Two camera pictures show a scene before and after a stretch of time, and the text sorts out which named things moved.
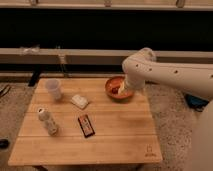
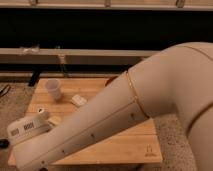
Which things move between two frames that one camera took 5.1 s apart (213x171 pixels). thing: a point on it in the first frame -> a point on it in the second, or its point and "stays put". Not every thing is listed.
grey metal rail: x=91 y=56 stays put
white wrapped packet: x=79 y=101 stays put
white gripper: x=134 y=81 -> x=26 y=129
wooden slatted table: x=73 y=121 stays put
